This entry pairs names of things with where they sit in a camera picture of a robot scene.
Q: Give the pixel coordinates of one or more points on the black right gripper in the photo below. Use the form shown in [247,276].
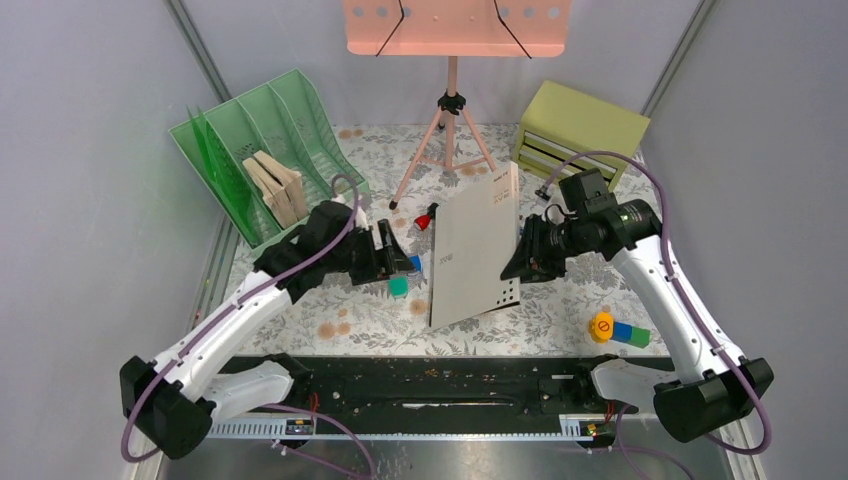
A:
[530,262]

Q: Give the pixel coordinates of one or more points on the green plastic folder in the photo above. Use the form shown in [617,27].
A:
[225,178]

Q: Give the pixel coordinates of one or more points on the teal stamp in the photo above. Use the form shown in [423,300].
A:
[398,287]

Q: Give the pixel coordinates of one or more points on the blue stamp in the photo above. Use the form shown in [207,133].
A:
[416,261]

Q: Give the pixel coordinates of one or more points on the yellow-green drawer cabinet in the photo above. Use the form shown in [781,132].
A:
[561,122]

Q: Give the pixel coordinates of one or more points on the green plastic file organizer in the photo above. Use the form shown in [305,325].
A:
[284,117]

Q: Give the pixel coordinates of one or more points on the yellow blue green toy block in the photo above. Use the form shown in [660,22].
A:
[603,328]

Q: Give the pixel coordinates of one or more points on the grey cable duct rail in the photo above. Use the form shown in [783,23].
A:
[301,428]

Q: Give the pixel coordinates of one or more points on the purple 52-storey treehouse book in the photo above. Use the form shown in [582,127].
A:
[273,193]

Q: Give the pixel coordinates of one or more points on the pink music stand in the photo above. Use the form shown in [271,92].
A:
[454,30]

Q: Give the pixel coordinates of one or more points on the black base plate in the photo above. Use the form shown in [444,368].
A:
[453,392]

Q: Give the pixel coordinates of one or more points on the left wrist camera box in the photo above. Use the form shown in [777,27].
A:
[356,207]

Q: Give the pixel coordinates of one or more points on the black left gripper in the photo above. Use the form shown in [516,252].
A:
[389,261]

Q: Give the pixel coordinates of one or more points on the white sketch pad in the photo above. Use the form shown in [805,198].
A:
[476,234]

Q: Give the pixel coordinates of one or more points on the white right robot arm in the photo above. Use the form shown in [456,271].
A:
[713,382]

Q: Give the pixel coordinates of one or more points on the red and black stamp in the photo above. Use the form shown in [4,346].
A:
[423,221]

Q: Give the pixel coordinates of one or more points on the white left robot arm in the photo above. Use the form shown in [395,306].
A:
[177,397]

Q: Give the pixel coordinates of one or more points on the floral table mat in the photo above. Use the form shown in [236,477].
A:
[551,319]

